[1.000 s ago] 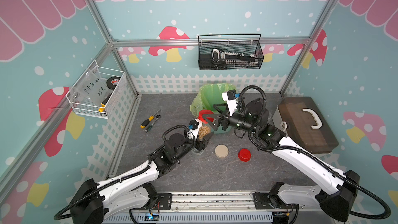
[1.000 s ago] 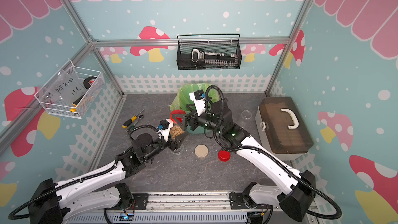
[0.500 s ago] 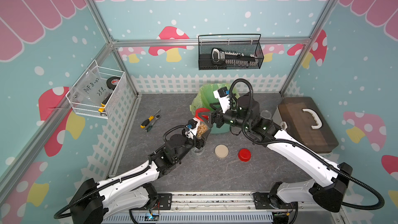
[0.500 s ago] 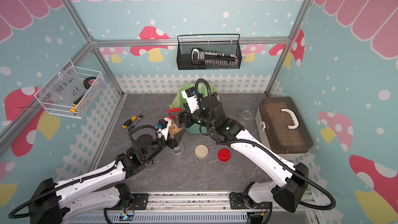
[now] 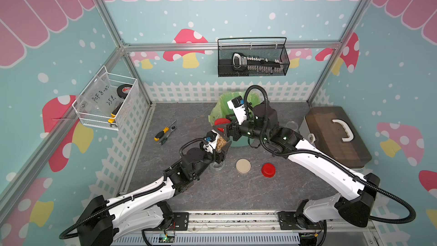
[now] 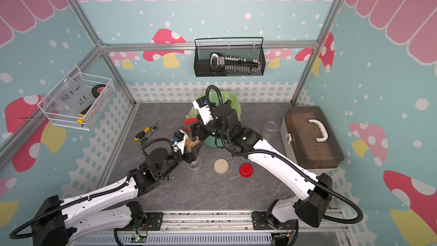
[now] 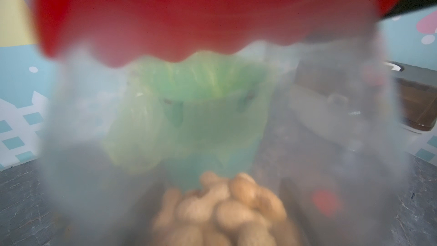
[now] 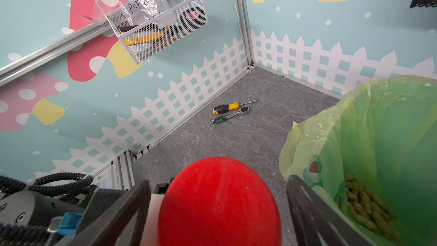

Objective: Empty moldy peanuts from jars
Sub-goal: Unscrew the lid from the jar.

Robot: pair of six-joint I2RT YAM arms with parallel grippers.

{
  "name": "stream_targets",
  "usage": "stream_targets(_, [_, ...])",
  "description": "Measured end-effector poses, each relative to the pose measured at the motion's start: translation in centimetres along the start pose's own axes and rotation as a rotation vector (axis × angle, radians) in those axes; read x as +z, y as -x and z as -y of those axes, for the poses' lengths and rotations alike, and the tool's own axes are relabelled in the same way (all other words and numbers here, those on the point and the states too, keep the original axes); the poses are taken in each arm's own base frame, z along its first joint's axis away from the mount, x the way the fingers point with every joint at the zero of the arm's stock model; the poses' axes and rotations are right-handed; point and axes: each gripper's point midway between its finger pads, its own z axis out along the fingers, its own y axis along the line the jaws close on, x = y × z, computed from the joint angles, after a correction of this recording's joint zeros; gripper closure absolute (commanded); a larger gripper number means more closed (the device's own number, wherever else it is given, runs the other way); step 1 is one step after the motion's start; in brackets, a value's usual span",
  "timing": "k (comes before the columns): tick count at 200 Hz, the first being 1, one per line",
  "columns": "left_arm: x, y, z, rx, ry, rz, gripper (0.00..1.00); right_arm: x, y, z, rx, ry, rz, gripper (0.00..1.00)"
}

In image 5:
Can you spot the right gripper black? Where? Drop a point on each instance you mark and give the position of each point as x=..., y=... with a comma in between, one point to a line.
x=228, y=128

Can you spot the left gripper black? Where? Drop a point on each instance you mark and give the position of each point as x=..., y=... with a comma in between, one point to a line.
x=218, y=158

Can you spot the peanut jar beige lid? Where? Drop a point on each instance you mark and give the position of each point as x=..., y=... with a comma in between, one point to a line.
x=216, y=167

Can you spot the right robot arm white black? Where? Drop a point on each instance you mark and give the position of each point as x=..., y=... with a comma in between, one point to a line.
x=356, y=193

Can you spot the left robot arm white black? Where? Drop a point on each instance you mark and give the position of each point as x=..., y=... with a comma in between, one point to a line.
x=105, y=220

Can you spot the green trash bin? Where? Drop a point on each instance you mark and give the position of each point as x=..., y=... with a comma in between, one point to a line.
x=242, y=142

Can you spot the green plastic bin liner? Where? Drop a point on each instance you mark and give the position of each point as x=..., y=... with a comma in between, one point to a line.
x=221, y=110

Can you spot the yellow black screwdriver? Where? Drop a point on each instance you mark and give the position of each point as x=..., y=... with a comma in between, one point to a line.
x=160, y=134

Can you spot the socket wrench set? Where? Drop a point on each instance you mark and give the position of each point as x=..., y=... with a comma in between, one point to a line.
x=250, y=64

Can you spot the brown lidded tool box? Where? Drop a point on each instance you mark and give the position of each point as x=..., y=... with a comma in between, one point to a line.
x=330, y=130

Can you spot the black tape roll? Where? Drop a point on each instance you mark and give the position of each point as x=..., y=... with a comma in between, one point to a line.
x=123, y=90

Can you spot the yellow utility knife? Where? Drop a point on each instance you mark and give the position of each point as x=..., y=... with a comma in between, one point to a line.
x=112, y=119

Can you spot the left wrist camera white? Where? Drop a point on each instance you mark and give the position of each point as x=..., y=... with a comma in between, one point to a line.
x=211, y=138

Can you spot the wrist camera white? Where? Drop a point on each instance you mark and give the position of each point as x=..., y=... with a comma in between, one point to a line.
x=211, y=138
x=239, y=110

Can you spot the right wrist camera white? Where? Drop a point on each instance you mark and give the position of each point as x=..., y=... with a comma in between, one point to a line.
x=239, y=110

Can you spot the black wire mesh basket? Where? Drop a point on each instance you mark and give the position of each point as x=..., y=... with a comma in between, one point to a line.
x=270, y=48

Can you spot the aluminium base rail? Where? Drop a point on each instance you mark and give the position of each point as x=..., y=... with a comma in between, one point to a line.
x=252, y=228

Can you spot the clear wall bin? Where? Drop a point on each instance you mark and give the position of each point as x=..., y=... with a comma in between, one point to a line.
x=99, y=99

